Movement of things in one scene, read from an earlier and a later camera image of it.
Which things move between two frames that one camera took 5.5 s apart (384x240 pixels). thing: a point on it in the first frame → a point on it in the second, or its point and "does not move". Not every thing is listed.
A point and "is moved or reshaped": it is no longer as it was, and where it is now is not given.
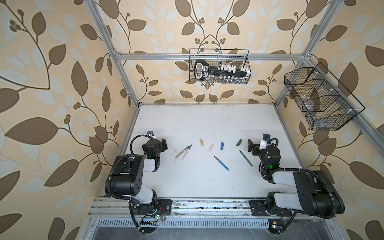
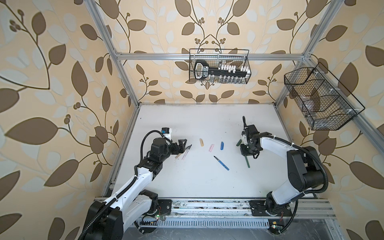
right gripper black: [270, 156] → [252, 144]
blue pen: [220, 162] does not move
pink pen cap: [211, 147] does not move
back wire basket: [219, 66] does not move
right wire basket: [326, 104] does not move
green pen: [246, 158] is moved or reshaped
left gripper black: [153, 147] → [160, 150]
